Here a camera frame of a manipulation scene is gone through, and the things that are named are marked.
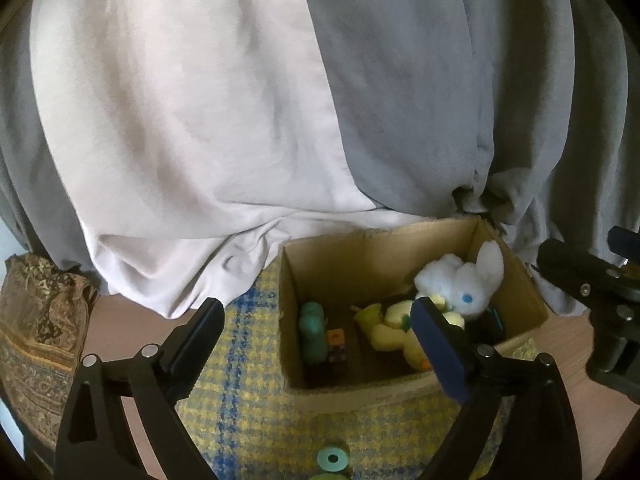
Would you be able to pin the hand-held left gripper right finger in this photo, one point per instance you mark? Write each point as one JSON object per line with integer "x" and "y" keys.
{"x": 442, "y": 355}

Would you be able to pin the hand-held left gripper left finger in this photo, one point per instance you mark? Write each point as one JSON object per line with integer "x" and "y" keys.
{"x": 200, "y": 340}

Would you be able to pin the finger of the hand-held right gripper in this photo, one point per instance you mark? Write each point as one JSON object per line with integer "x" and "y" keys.
{"x": 622, "y": 241}
{"x": 575, "y": 270}

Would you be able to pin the black round pouch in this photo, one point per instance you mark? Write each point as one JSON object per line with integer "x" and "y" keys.
{"x": 487, "y": 327}

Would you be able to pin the yellow duck plush toy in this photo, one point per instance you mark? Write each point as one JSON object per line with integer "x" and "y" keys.
{"x": 390, "y": 335}

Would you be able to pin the white rabbit plush toy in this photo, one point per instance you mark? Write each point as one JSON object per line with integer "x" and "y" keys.
{"x": 465, "y": 285}

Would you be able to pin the colourful toy cube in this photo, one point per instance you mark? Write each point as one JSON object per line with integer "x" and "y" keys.
{"x": 336, "y": 337}

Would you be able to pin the teal rubber animal toy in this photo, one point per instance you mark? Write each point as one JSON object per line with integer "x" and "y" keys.
{"x": 314, "y": 335}

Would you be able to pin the brown cardboard box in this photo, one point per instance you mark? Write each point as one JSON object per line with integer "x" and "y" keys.
{"x": 350, "y": 260}

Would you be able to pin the yellow blue plaid mat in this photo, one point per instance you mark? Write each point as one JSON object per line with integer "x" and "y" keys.
{"x": 250, "y": 410}

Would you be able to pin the brown patterned cloth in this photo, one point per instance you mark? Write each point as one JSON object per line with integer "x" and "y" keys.
{"x": 35, "y": 340}

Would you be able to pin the pale pink blanket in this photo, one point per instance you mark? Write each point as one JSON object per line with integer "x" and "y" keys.
{"x": 175, "y": 110}

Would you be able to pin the grey blanket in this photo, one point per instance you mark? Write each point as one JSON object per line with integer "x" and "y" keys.
{"x": 425, "y": 85}

